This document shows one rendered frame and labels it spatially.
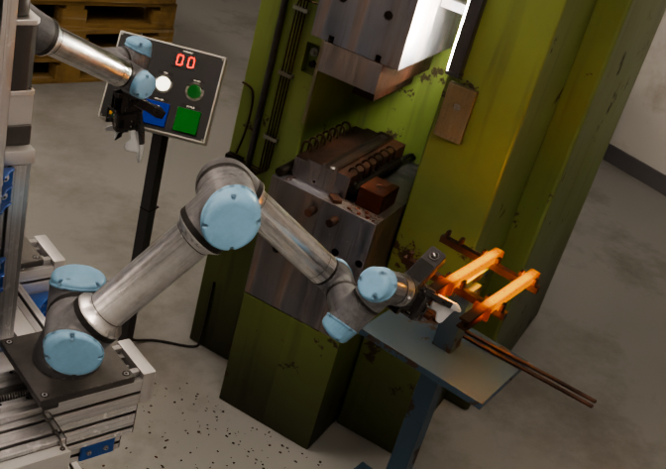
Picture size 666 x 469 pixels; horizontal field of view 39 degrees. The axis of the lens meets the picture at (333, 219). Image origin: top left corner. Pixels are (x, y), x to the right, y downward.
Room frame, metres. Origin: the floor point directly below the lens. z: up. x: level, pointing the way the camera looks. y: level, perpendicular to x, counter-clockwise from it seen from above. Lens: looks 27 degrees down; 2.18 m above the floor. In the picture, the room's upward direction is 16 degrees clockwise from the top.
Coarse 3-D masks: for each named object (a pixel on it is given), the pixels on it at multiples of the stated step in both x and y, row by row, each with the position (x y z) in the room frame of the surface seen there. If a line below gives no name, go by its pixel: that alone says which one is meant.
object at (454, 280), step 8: (496, 248) 2.35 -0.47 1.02; (488, 256) 2.29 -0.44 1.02; (496, 256) 2.30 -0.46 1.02; (472, 264) 2.22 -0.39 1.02; (480, 264) 2.23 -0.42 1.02; (488, 264) 2.26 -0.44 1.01; (456, 272) 2.15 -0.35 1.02; (464, 272) 2.16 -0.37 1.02; (472, 272) 2.18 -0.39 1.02; (440, 280) 2.07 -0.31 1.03; (448, 280) 2.09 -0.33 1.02; (456, 280) 2.11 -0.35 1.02; (432, 288) 2.02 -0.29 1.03; (440, 288) 2.03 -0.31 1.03; (448, 288) 2.07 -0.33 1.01
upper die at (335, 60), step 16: (336, 48) 2.66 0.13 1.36; (320, 64) 2.67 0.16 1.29; (336, 64) 2.65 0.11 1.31; (352, 64) 2.63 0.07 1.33; (368, 64) 2.61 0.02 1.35; (416, 64) 2.86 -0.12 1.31; (352, 80) 2.63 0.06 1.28; (368, 80) 2.61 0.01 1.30; (384, 80) 2.64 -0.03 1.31; (400, 80) 2.77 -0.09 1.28
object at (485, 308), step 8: (528, 272) 2.26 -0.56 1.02; (536, 272) 2.28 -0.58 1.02; (520, 280) 2.21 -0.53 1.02; (528, 280) 2.22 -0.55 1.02; (504, 288) 2.14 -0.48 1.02; (512, 288) 2.15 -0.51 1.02; (520, 288) 2.17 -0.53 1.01; (496, 296) 2.08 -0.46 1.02; (504, 296) 2.09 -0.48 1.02; (512, 296) 2.14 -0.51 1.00; (480, 304) 2.01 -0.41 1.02; (488, 304) 2.03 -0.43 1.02; (496, 304) 2.04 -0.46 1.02; (472, 312) 1.96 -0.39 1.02; (480, 312) 1.97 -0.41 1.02; (488, 312) 1.99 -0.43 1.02; (464, 320) 1.92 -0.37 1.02; (472, 320) 1.93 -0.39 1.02; (480, 320) 1.98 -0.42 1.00; (464, 328) 1.92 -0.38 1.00
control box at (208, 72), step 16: (128, 32) 2.74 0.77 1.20; (160, 48) 2.74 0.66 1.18; (176, 48) 2.74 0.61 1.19; (160, 64) 2.71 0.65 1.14; (176, 64) 2.72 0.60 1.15; (208, 64) 2.74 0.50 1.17; (224, 64) 2.75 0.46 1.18; (176, 80) 2.70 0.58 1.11; (192, 80) 2.71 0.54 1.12; (208, 80) 2.71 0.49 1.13; (160, 96) 2.66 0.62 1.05; (176, 96) 2.67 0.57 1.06; (208, 96) 2.69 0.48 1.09; (208, 112) 2.67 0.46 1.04; (160, 128) 2.62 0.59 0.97; (208, 128) 2.65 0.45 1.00
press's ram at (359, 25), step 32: (320, 0) 2.69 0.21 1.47; (352, 0) 2.65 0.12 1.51; (384, 0) 2.62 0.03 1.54; (416, 0) 2.58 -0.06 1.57; (448, 0) 2.75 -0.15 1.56; (320, 32) 2.68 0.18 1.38; (352, 32) 2.64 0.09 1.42; (384, 32) 2.61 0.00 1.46; (416, 32) 2.63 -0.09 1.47; (448, 32) 2.90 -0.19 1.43; (384, 64) 2.60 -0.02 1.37
